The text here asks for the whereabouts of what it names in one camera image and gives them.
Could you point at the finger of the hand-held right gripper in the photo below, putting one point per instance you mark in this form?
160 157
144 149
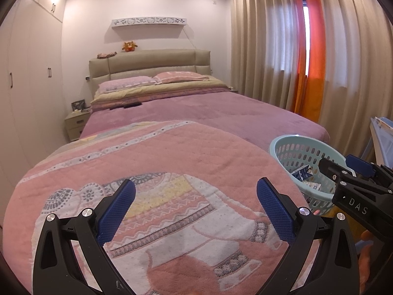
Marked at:
333 167
359 163

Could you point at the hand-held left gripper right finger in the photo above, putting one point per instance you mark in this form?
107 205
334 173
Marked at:
274 206

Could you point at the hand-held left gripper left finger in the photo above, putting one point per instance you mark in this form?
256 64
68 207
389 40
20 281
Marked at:
118 209

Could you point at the blue printed box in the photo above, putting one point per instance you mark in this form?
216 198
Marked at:
302 175

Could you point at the light blue perforated basket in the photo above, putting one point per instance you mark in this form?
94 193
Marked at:
290 138

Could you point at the light blue plastic table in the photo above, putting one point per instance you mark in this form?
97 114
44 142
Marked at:
382 143

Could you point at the orange soft object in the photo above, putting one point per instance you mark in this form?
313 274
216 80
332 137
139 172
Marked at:
371 258

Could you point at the pink printed blanket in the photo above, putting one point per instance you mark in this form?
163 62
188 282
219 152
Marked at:
184 147

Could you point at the beige nightstand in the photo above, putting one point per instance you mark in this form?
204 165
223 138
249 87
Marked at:
233 90
75 126

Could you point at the beige curtain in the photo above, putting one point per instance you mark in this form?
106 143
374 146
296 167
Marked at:
254 52
353 67

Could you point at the small black device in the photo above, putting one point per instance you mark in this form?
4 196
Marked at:
132 105

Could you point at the purple bedspread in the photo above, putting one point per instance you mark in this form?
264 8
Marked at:
215 110

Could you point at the orange curtain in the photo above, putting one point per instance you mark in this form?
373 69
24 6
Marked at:
316 52

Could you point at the beige folded blanket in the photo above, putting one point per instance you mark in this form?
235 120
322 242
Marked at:
153 93

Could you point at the purple pillow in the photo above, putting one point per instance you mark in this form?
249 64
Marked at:
126 84

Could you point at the pink pillow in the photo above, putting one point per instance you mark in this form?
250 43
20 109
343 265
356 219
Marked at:
181 76

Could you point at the beige padded headboard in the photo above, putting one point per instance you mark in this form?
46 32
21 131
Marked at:
147 61

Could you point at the white wardrobe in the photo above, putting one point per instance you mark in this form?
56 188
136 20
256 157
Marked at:
30 83

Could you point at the brown patterned cloth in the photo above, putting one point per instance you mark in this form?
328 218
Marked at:
106 55

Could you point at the orange plush toy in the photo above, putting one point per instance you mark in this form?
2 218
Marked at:
129 46

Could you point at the dark picture frame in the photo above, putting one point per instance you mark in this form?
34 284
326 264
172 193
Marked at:
78 104

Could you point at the white wall shelf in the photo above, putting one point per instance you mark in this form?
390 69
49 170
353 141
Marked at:
147 21

